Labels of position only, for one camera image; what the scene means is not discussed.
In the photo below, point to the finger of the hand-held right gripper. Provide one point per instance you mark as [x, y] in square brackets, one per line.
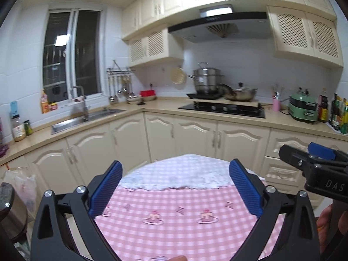
[292, 155]
[320, 150]

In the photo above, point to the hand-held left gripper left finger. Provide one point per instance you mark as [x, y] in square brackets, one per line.
[106, 187]

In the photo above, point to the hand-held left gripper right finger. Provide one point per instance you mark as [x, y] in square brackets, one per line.
[246, 186]

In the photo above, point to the person's right hand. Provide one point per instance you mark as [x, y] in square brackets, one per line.
[325, 220]

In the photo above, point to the person's left hand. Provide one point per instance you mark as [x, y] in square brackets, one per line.
[178, 258]

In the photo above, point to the cluster of dark condiment bottles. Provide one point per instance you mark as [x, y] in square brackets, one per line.
[338, 114]

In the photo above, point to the green electric cooker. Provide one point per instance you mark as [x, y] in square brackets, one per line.
[301, 108]

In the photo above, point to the pink utensil cup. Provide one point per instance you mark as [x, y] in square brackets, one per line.
[276, 105]

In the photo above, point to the row of cream lower cabinets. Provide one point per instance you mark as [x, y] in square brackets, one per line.
[130, 138]

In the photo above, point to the bundle of chopsticks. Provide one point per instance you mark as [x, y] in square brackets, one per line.
[276, 93]

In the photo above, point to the stainless steel sink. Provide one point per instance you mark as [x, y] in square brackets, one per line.
[70, 123]

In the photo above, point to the steel wok with lid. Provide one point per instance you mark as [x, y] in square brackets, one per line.
[242, 93]

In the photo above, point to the black gas stove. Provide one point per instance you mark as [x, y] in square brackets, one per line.
[217, 111]

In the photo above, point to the steel kitchen faucet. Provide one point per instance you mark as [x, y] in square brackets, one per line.
[84, 108]

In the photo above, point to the white plastic bag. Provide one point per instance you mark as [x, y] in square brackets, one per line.
[23, 187]

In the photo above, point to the round table, pink tablecloth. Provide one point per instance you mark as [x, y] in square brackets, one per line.
[176, 233]

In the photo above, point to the row of hanging metal utensils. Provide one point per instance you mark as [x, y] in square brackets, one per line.
[112, 99]

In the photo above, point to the white plate with food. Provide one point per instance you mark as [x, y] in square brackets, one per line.
[133, 99]

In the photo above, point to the pink rag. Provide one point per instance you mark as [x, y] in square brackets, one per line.
[79, 98]

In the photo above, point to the small yellow jar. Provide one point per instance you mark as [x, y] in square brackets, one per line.
[53, 106]

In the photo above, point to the beige kitchen countertop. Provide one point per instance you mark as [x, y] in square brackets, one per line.
[160, 107]

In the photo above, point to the silver rice cooker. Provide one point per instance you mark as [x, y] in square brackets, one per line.
[12, 214]

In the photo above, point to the small green jar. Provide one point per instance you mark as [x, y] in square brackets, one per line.
[28, 128]

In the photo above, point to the black induction cooker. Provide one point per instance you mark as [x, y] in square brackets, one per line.
[201, 96]

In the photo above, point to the red bowl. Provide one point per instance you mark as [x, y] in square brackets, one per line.
[148, 93]

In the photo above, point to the orange dish soap bottle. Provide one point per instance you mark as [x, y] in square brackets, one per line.
[44, 103]

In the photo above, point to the white-label glass jar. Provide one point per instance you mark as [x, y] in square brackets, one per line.
[18, 130]

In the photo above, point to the stainless steamer pot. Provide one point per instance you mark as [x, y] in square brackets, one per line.
[206, 80]

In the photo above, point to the blue white box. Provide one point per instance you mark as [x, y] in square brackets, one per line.
[14, 108]

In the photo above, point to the yellow round strainer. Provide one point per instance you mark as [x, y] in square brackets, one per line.
[178, 75]

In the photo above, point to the black range hood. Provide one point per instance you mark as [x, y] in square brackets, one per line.
[217, 19]

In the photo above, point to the metal wall utensil rack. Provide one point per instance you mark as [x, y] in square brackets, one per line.
[121, 70]

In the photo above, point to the cream lattice-door wall cabinet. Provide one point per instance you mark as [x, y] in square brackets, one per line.
[293, 30]
[155, 45]

